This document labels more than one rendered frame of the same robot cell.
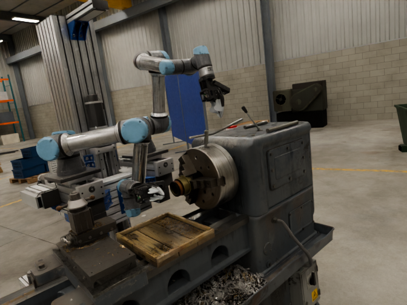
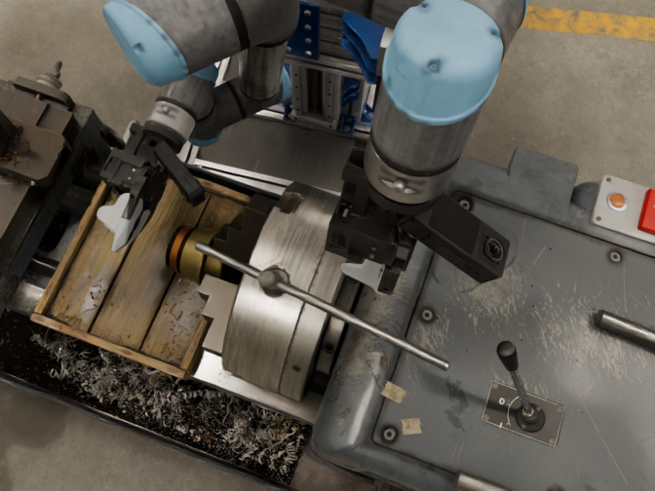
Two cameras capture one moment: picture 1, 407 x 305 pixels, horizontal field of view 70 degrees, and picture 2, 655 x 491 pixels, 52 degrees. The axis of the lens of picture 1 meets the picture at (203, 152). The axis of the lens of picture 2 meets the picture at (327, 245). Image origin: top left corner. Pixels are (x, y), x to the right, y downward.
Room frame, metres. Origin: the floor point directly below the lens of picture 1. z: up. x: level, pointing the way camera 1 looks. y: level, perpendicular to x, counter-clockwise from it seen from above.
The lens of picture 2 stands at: (1.34, -0.24, 2.09)
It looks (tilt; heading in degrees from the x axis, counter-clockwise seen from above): 72 degrees down; 58
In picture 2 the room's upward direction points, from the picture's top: 3 degrees clockwise
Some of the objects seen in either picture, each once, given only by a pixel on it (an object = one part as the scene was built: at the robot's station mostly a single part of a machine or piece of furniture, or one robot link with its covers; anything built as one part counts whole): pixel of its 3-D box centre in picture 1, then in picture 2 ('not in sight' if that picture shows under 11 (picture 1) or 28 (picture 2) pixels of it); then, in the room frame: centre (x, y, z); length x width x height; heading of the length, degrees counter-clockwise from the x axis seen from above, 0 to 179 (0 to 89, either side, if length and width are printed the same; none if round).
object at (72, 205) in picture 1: (76, 202); not in sight; (1.10, 0.52, 1.13); 0.08 x 0.08 x 0.03
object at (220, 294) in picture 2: (206, 182); (224, 324); (1.31, 0.00, 1.08); 0.12 x 0.11 x 0.05; 40
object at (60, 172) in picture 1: (70, 163); not in sight; (1.58, 0.73, 1.21); 0.15 x 0.15 x 0.10
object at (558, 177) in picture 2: not in sight; (538, 183); (1.78, -0.07, 1.24); 0.09 x 0.08 x 0.03; 130
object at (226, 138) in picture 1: (254, 161); (542, 369); (1.70, -0.29, 1.06); 0.59 x 0.48 x 0.39; 130
